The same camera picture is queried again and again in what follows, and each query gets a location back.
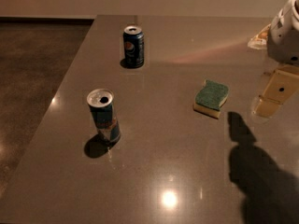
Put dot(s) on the red bull can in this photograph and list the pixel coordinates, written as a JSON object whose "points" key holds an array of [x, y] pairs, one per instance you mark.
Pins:
{"points": [[100, 102]]}

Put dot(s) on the blue pepsi can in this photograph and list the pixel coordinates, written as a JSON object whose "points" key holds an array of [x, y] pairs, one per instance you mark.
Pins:
{"points": [[133, 41]]}

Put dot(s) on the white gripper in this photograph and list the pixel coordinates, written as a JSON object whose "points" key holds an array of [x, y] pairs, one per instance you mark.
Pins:
{"points": [[284, 42]]}

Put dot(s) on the green yellow sponge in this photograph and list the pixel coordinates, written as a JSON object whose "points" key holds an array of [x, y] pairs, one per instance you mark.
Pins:
{"points": [[211, 98]]}

